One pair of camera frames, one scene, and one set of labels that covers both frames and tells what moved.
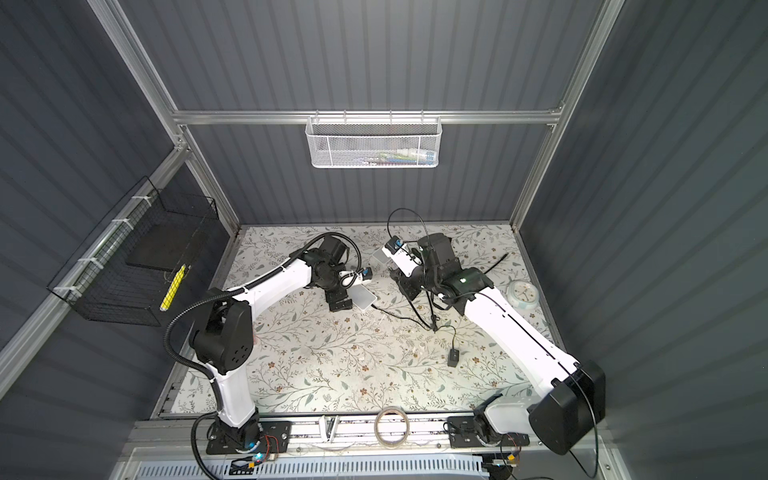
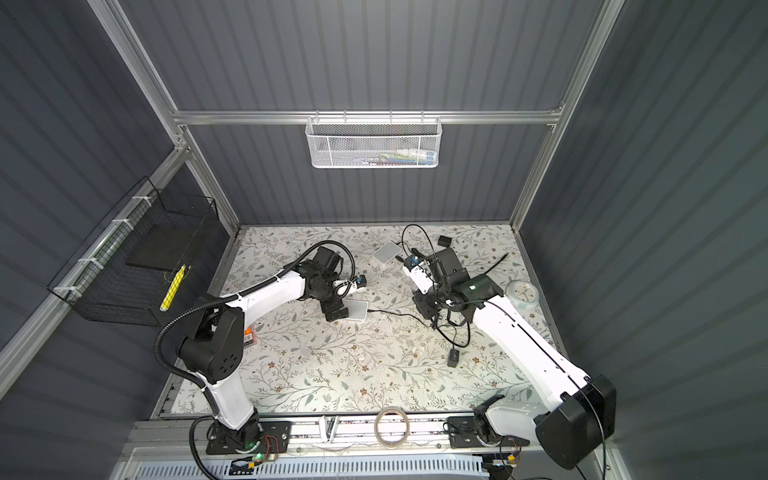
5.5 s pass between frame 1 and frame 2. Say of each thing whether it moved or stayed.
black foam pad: stayed
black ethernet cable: moved
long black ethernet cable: stayed
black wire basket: stayed
